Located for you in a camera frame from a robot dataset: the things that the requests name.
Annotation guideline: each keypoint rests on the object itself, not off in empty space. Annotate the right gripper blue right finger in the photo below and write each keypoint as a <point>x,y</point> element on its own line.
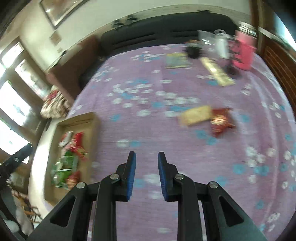
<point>167,173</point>

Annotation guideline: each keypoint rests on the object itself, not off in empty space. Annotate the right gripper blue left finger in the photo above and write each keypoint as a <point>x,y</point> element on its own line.
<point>126,172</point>

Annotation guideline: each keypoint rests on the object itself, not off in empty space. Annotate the green snack packet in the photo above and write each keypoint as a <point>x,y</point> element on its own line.
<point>63,168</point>

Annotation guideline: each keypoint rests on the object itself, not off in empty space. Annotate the yellow biscuit packet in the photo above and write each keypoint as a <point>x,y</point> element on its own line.
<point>196,115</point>

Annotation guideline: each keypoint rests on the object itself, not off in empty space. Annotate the dark red foil snack bag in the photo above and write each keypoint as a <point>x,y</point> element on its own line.
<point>221,120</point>

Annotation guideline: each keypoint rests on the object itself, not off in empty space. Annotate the red snack bar packet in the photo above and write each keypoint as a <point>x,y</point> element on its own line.
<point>73,179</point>

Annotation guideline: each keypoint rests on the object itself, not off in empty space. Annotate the shallow cardboard box tray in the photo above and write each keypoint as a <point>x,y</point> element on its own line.
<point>87,123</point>

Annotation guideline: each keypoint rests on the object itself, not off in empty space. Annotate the red snack packet with logo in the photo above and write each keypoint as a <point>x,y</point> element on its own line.
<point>77,148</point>

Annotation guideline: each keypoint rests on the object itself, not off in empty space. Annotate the white red snack packet upper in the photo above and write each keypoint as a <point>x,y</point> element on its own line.
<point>66,137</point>

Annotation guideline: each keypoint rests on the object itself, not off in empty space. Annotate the floral blanket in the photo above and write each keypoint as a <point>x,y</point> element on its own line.
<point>55,106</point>

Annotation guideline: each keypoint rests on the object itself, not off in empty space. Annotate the purple floral tablecloth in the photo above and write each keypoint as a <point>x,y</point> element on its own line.
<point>138,101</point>

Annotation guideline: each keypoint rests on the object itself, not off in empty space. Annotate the brown armchair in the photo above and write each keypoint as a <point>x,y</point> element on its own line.
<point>71,65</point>

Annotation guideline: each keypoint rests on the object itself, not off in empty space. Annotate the cream long tube package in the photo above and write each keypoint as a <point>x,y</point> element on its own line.
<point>218,73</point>

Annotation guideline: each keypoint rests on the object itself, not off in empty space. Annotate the olive green booklet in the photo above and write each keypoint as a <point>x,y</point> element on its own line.
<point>177,60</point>

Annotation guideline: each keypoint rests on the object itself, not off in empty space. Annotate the black phone stand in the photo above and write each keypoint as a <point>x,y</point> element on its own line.
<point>234,52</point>

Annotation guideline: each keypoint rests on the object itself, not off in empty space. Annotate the black round container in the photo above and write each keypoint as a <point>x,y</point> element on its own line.
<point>193,49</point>

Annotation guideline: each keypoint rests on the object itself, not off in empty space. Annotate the clear plastic cup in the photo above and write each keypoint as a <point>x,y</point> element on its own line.
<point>208,43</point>

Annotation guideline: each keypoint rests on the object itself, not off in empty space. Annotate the black leather sofa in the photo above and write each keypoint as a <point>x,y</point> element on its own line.
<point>159,30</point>

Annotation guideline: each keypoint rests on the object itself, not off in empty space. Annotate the pink fuzzy pouch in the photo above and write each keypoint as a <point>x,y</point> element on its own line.
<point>247,49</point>

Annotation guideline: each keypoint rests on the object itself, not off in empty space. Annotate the wooden cabinet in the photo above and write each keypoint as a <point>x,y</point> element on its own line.
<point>272,48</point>

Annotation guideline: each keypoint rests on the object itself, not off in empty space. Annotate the framed wall picture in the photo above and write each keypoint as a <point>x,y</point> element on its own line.
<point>57,11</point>

